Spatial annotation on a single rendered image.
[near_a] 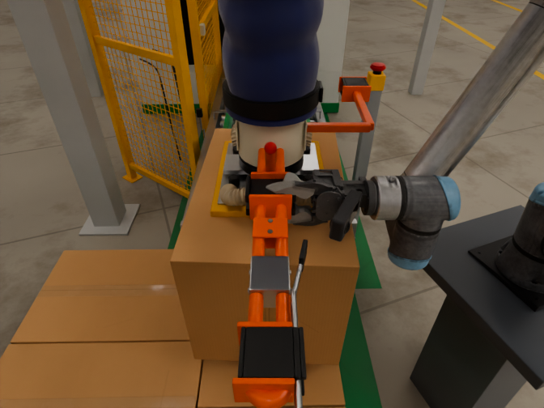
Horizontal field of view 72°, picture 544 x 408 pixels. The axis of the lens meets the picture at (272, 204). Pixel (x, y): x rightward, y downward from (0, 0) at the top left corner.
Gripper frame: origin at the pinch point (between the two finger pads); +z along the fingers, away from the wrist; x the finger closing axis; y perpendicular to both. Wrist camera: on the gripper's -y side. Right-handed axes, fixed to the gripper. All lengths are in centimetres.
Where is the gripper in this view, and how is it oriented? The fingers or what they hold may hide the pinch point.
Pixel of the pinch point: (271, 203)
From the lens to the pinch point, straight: 73.5
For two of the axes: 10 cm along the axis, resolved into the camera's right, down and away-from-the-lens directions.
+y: -0.2, -6.2, 7.9
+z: -10.0, 0.0, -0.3
